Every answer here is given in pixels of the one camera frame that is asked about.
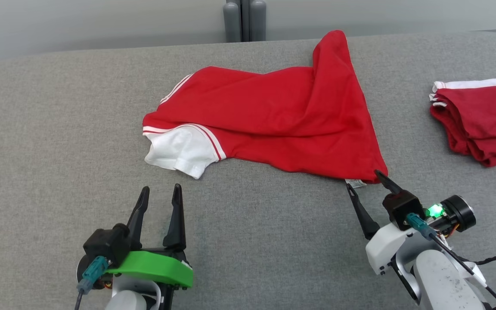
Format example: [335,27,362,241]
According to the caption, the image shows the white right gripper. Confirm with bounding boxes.
[346,169,477,276]

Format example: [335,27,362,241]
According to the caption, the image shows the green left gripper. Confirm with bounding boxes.
[106,184,194,288]

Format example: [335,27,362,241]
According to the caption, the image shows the red shorts with white stripe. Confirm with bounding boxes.
[429,77,496,167]

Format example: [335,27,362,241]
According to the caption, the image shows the red T-shirt with white sleeves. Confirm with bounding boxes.
[143,29,388,189]

